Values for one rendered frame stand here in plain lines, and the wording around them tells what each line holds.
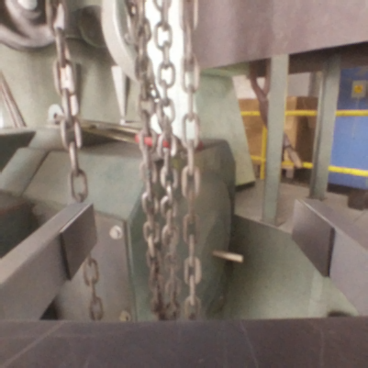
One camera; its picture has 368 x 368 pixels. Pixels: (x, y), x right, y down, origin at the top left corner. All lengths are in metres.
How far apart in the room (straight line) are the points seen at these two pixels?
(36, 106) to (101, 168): 0.89
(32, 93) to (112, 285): 1.01
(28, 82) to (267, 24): 0.94
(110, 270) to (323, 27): 0.62
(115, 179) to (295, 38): 0.52
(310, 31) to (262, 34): 0.12
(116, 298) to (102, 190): 0.16
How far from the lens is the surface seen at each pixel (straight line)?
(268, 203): 0.75
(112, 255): 0.39
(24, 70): 1.29
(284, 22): 0.73
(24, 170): 0.58
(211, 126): 0.99
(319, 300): 0.73
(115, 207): 0.37
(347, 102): 3.31
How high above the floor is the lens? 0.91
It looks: 15 degrees down
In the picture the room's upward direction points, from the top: 1 degrees counter-clockwise
